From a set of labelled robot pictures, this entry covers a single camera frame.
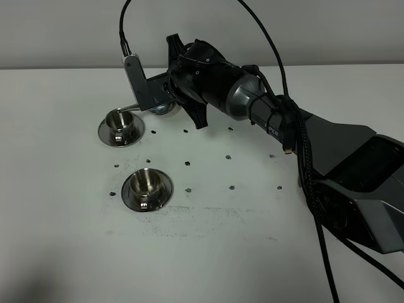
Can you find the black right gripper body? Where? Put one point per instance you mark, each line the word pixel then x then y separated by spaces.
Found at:
pixel 199 75

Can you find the stainless steel teapot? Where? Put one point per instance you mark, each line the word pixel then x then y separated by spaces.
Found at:
pixel 158 110

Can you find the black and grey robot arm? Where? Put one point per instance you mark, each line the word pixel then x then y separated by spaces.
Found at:
pixel 357 174

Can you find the far stainless steel saucer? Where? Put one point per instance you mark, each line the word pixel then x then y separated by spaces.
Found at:
pixel 139 129

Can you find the stainless steel saucer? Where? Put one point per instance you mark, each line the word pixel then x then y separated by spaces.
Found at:
pixel 161 201
pixel 139 129

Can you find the far stainless steel teacup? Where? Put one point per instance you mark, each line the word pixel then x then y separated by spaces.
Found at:
pixel 120 126

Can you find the stainless steel teacup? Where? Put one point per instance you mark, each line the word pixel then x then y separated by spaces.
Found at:
pixel 145 186
pixel 120 126

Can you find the near stainless steel teacup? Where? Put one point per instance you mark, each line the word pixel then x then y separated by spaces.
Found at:
pixel 145 186

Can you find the near stainless steel saucer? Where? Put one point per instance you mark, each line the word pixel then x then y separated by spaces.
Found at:
pixel 161 201

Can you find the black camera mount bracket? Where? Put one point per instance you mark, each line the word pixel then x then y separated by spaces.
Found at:
pixel 159 91

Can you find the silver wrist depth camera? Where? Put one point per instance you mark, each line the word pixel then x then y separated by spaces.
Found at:
pixel 138 82

